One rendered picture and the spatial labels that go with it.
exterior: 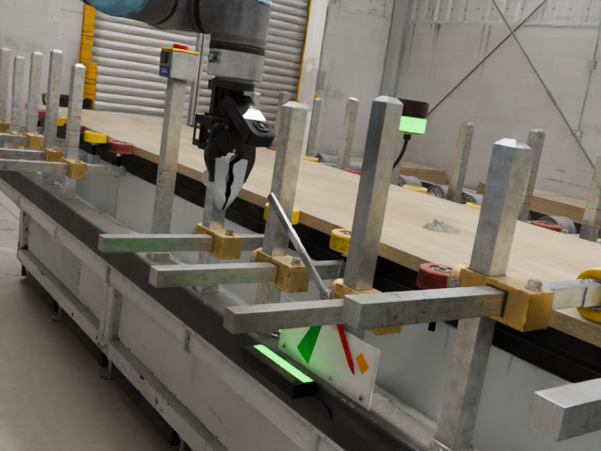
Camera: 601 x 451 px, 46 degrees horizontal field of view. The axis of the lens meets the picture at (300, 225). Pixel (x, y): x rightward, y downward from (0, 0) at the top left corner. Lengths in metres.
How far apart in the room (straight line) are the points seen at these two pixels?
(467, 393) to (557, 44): 8.92
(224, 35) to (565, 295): 0.63
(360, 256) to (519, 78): 8.99
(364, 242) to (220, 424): 1.08
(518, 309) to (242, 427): 1.19
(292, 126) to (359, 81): 10.09
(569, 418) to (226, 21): 0.79
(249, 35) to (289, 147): 0.26
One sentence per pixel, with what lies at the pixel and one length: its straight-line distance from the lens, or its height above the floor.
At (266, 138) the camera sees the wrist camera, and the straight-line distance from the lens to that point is 1.10.
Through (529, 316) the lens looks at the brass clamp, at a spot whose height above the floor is 0.94.
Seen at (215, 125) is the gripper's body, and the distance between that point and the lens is 1.15.
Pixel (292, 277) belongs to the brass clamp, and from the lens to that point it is 1.29.
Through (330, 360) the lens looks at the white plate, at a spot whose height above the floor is 0.74.
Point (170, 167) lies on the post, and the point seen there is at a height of 0.94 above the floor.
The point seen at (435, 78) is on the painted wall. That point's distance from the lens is 11.07.
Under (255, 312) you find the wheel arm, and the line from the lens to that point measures 1.00.
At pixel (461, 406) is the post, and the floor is 0.79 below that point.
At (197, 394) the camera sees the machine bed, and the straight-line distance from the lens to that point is 2.20.
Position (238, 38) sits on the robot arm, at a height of 1.23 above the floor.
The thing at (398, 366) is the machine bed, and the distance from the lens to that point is 1.41.
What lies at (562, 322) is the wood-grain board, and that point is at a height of 0.89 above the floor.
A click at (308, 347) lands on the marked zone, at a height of 0.74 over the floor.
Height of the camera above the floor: 1.17
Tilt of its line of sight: 11 degrees down
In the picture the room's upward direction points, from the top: 8 degrees clockwise
